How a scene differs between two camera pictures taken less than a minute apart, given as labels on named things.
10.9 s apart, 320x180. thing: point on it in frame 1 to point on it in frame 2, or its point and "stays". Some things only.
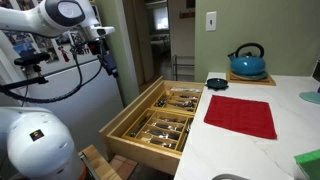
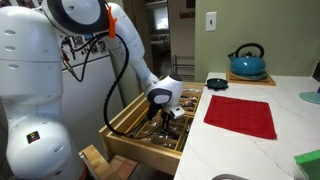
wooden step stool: (98, 164) stays
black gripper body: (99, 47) to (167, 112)
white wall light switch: (211, 21) stays
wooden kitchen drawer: (153, 130) stays
